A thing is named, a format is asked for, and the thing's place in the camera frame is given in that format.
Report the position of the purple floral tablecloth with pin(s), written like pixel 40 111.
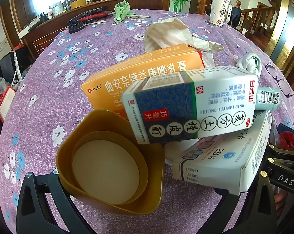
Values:
pixel 51 102

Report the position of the yellow box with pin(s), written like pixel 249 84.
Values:
pixel 78 4

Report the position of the red rimmed white tray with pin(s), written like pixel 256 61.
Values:
pixel 5 102

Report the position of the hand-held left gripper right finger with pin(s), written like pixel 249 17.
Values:
pixel 259 212

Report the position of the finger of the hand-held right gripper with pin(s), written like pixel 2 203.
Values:
pixel 286 156

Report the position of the teal ointment tube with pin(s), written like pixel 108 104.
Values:
pixel 266 97

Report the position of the green cloth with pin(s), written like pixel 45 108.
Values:
pixel 121 11

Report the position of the white cartoon paper cup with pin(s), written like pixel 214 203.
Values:
pixel 218 9

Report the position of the orange medicine box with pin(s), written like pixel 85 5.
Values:
pixel 127 78

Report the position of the white perforated strip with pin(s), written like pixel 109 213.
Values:
pixel 17 65

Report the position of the wooden stair railing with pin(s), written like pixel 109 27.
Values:
pixel 256 12

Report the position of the clear plastic bag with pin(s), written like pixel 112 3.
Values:
pixel 0 85

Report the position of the white and blue medicine box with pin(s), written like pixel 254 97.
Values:
pixel 186 107

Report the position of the black handheld tool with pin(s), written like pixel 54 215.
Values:
pixel 90 13

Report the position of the white checked mug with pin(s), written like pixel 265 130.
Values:
pixel 56 9

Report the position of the translucent plastic bag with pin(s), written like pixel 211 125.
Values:
pixel 166 34

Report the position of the dark framed glasses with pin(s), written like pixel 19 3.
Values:
pixel 287 87

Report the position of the thin wooden stick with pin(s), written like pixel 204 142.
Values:
pixel 95 23
pixel 140 16

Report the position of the navy paper bag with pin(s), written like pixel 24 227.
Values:
pixel 12 63

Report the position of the red plastic bag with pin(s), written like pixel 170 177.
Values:
pixel 290 139

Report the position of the crumpled white wrapper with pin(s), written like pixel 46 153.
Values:
pixel 248 63

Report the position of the brown plastic cup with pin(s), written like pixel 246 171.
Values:
pixel 105 165

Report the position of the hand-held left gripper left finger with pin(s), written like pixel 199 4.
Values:
pixel 39 199

